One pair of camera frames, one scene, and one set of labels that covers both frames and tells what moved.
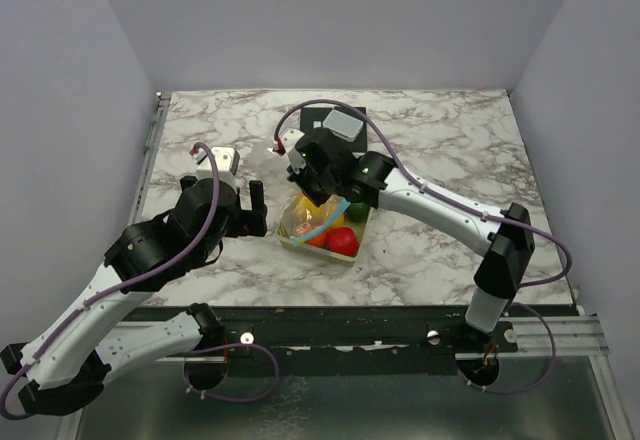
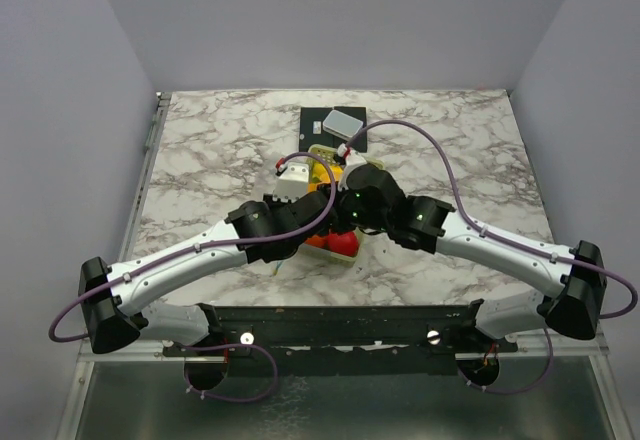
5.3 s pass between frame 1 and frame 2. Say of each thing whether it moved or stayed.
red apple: stayed
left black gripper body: moved
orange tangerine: stayed
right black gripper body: moved
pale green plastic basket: stayed
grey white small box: stayed
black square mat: stayed
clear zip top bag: moved
